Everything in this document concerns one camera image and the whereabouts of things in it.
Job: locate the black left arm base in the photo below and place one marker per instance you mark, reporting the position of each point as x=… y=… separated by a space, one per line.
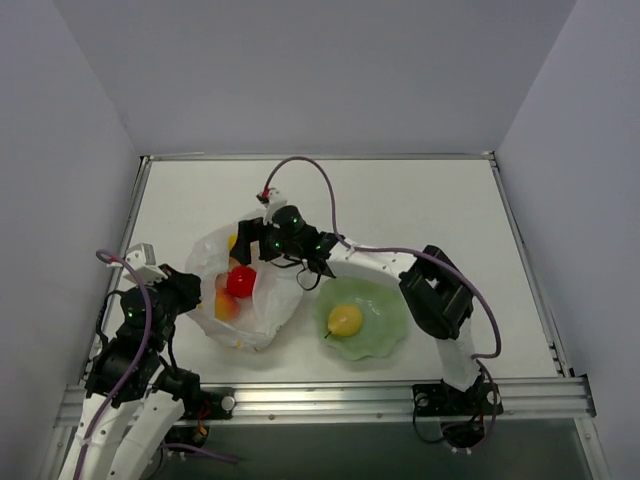
x=208 y=406

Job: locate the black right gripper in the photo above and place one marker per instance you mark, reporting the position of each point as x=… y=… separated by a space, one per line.
x=252 y=237

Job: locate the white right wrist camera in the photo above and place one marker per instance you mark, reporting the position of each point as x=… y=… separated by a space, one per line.
x=272 y=200

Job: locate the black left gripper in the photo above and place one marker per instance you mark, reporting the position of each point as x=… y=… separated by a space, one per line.
x=187 y=288

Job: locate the white plastic bag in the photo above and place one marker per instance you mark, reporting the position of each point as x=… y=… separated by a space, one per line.
x=275 y=297

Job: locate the yellow fake lemon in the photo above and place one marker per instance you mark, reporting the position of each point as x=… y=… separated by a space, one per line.
x=231 y=242

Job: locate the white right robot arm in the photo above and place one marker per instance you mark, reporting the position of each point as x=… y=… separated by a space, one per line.
x=438 y=297

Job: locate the pink yellow fake peach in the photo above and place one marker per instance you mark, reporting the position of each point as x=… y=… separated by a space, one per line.
x=226 y=307

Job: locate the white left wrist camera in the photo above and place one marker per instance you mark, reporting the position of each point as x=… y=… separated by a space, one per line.
x=141 y=258

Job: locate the red fake apple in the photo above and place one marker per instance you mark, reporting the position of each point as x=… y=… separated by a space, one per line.
x=241 y=281

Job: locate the yellow fake pear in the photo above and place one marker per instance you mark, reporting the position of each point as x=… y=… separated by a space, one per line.
x=344 y=320

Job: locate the aluminium table frame rail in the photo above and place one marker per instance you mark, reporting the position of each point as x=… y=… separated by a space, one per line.
x=298 y=382

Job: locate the green glass plate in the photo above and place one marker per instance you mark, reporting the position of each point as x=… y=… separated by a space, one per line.
x=385 y=322

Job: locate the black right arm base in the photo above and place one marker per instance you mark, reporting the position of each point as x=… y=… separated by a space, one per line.
x=465 y=419

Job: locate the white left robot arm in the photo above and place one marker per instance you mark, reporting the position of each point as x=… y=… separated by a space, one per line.
x=133 y=396

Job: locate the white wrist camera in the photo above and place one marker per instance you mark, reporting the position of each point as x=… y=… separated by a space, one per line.
x=272 y=200
x=141 y=258

